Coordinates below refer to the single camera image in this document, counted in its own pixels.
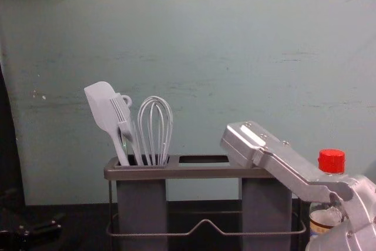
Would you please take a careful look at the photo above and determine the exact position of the black table cloth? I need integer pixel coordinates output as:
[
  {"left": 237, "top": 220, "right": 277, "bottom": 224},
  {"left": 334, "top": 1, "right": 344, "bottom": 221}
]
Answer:
[{"left": 0, "top": 199, "right": 376, "bottom": 251}]

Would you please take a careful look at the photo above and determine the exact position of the grey plastic utensil bin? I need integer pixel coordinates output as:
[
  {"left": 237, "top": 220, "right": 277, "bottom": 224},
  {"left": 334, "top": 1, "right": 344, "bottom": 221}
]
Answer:
[
  {"left": 113, "top": 156, "right": 174, "bottom": 251},
  {"left": 227, "top": 156, "right": 293, "bottom": 251}
]

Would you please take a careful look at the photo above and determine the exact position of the grey silicone spatula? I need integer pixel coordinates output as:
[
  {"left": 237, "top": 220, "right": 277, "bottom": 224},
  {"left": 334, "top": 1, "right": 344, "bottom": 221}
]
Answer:
[{"left": 84, "top": 81, "right": 130, "bottom": 166}]

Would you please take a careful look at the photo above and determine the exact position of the grey slotted fork utensil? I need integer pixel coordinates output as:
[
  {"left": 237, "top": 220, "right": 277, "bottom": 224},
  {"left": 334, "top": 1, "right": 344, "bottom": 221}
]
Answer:
[{"left": 109, "top": 93, "right": 132, "bottom": 143}]

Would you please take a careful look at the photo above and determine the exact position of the black rack with steel bars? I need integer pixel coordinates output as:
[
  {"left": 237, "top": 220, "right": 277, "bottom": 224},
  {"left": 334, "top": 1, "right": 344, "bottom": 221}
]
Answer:
[{"left": 103, "top": 154, "right": 306, "bottom": 251}]

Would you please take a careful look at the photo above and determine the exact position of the clear bottle with red cap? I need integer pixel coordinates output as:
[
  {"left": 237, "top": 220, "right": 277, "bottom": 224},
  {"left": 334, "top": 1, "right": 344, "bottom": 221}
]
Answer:
[{"left": 307, "top": 149, "right": 354, "bottom": 240}]

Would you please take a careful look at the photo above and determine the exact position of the grey utensil with loop handle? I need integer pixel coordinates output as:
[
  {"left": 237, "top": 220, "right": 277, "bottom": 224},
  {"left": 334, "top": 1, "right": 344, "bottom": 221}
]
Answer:
[{"left": 120, "top": 95, "right": 142, "bottom": 165}]

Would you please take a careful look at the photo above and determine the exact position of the grey wire whisk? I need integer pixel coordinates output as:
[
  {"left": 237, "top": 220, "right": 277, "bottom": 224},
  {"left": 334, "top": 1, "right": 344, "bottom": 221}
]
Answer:
[{"left": 137, "top": 95, "right": 174, "bottom": 166}]

